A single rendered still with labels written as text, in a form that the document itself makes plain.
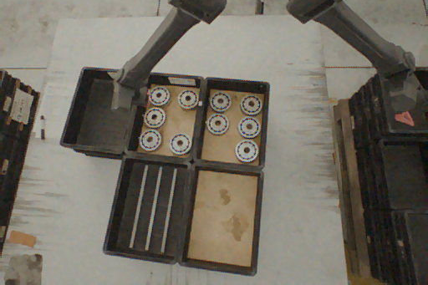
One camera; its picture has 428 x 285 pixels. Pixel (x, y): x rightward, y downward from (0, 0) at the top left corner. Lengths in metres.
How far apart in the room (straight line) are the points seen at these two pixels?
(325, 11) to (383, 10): 2.36
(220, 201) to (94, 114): 0.74
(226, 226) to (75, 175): 0.81
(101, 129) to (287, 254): 1.04
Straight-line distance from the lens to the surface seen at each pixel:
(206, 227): 1.22
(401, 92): 0.89
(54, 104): 1.75
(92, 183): 1.51
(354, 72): 2.56
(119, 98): 0.90
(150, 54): 0.75
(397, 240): 1.79
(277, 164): 1.38
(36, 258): 1.63
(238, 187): 1.22
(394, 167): 1.96
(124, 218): 1.29
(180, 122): 1.30
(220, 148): 1.24
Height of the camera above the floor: 2.04
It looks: 72 degrees down
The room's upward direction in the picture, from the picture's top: 9 degrees counter-clockwise
